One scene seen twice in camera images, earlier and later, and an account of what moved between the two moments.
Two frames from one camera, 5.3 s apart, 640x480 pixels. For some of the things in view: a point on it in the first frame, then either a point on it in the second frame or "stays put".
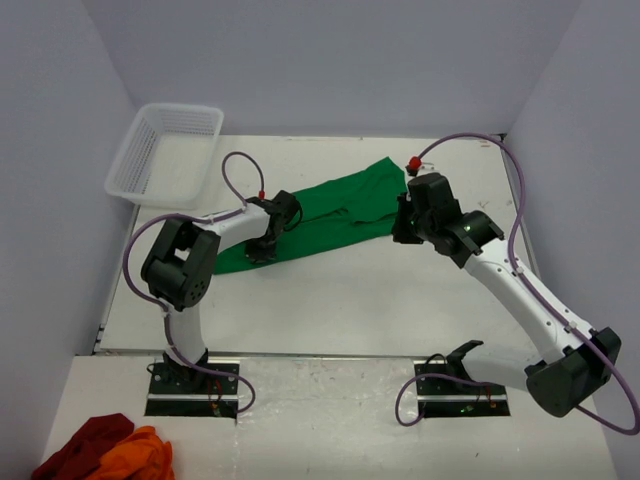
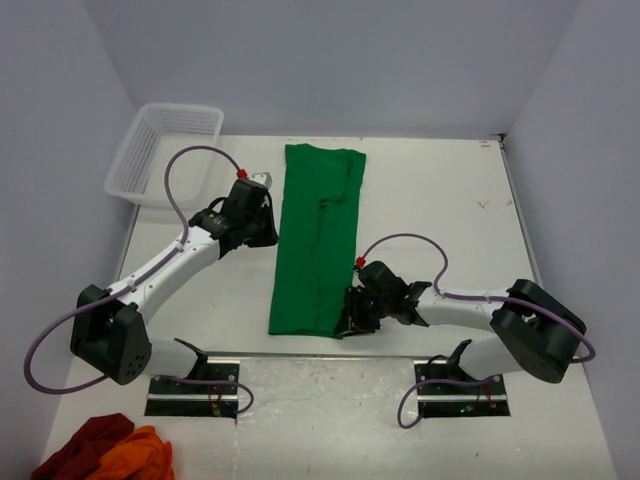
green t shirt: [359, 207] -> [317, 239]
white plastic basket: [165, 155] stays put
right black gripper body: [405, 228] -> [366, 311]
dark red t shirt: [81, 457] stays put
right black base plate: [443, 393] stays put
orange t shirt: [140, 456] stays put
